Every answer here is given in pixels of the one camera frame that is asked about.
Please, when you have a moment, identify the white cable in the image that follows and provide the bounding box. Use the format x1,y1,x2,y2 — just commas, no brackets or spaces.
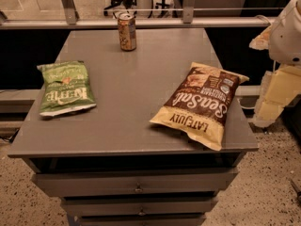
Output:
254,14,275,26

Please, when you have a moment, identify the brown Late July chip bag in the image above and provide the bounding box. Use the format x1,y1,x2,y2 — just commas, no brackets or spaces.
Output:
150,62,249,151

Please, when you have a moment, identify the top grey drawer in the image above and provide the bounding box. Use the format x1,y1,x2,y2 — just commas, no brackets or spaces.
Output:
32,168,238,197

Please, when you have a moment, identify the bottom grey drawer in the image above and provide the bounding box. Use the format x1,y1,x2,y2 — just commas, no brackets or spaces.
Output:
79,214,206,226

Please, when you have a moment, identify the metal window rail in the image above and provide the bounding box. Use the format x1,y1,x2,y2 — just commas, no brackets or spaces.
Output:
0,0,301,30

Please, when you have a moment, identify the orange soda can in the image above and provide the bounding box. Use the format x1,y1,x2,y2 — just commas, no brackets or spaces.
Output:
118,12,136,51

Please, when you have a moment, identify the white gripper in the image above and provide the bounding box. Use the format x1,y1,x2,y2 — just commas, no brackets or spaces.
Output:
249,0,301,125

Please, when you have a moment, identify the green Kettle chip bag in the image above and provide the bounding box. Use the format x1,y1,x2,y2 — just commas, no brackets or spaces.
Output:
38,61,96,117

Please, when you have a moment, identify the grey drawer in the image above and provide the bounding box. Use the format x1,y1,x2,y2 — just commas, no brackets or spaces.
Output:
62,196,217,217
79,214,206,226
32,168,238,197

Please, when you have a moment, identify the grey drawer cabinet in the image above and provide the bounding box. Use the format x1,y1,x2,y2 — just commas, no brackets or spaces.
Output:
7,27,260,226

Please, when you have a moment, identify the middle grey drawer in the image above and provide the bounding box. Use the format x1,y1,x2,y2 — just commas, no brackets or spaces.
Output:
62,196,217,217

